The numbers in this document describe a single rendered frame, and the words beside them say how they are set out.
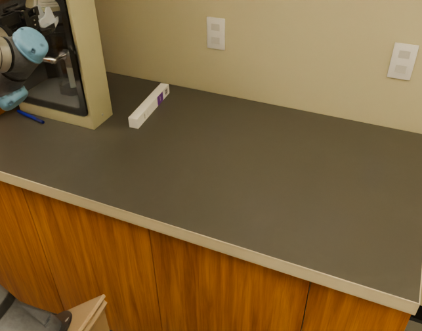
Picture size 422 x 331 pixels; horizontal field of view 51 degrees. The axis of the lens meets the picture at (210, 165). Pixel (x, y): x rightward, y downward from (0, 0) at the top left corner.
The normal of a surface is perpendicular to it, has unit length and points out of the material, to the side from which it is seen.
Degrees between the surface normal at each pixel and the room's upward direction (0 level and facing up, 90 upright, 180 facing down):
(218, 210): 0
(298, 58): 90
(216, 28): 90
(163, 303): 90
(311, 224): 0
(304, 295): 90
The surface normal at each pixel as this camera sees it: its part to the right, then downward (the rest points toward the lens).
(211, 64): -0.40, 0.55
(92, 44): 0.91, 0.23
